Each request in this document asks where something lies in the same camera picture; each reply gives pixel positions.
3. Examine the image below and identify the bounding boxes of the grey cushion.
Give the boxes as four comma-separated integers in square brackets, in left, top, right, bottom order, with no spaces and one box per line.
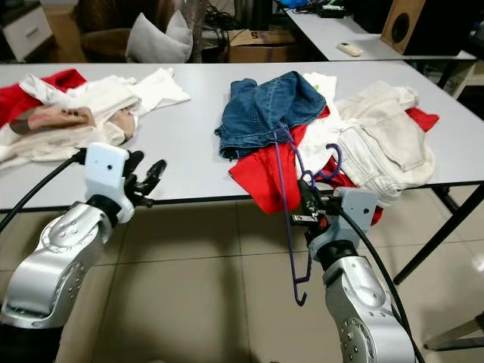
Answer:
[125,11,192,64]

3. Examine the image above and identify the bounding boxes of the wooden and black speaker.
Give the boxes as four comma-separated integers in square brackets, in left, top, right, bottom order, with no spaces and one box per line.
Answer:
[380,0,473,57]

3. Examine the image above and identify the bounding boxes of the white table black frame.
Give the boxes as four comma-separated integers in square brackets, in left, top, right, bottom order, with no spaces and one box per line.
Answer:
[0,59,484,284]

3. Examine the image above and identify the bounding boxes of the white drawer unit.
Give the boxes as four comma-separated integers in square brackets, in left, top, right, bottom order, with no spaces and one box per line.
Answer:
[0,4,55,61]

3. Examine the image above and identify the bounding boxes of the blue plastic clothes hanger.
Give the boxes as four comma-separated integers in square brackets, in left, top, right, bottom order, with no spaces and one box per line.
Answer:
[272,121,345,307]

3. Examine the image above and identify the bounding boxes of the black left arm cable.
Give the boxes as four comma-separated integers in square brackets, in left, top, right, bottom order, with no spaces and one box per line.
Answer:
[0,148,88,232]

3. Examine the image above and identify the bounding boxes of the printed cardboard box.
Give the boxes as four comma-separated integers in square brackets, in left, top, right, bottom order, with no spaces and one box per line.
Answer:
[227,29,296,64]

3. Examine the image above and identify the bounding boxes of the patterned tied curtain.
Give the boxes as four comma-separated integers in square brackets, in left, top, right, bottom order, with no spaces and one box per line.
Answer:
[185,0,209,63]

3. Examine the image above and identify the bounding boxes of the plain white T-shirt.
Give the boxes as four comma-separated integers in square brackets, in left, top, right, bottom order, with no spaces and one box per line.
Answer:
[113,67,192,114]

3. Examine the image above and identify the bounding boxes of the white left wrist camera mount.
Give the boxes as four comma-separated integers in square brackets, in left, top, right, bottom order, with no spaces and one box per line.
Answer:
[83,142,131,206]

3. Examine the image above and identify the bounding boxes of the white desk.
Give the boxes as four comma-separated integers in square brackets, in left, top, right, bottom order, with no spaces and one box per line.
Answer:
[284,8,477,63]

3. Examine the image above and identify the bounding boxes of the cream denim trousers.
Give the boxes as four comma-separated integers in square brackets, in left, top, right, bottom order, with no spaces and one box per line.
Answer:
[329,79,436,209]

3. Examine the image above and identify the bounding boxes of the white T-shirt pink print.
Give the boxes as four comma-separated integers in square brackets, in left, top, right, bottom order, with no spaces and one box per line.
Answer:
[0,76,148,169]

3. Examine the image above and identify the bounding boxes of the cream remote control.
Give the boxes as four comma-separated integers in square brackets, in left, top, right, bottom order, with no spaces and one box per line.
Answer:
[338,42,365,57]

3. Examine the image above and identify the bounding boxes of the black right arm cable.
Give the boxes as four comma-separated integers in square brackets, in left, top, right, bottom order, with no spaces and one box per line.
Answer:
[327,197,427,363]

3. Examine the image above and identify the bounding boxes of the blue denim jeans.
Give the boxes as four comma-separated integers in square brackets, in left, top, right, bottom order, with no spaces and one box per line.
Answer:
[216,71,327,161]

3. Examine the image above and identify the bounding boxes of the red shorts white stitching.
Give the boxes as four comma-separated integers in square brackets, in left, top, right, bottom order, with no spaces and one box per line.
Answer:
[228,106,352,215]

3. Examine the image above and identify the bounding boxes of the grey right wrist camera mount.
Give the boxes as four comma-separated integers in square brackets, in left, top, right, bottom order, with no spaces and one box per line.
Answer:
[310,187,379,258]

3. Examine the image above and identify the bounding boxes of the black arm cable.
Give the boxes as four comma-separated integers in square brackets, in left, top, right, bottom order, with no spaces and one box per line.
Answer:
[0,148,88,232]
[327,197,427,363]

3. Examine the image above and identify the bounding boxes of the white shirt yellow-green tag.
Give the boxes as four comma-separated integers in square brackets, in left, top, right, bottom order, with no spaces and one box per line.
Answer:
[295,72,349,182]

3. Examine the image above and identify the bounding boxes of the brown armchair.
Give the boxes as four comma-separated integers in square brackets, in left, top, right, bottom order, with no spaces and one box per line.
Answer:
[76,0,186,63]

